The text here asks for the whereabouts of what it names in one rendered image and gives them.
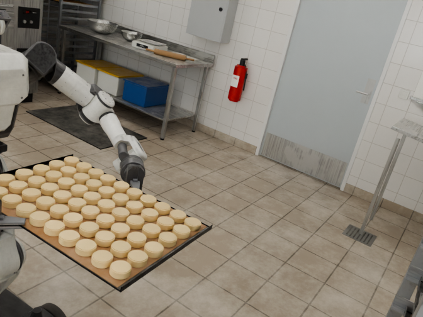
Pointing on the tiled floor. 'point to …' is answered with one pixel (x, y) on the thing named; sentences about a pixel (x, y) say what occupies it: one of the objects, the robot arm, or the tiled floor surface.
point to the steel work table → (170, 111)
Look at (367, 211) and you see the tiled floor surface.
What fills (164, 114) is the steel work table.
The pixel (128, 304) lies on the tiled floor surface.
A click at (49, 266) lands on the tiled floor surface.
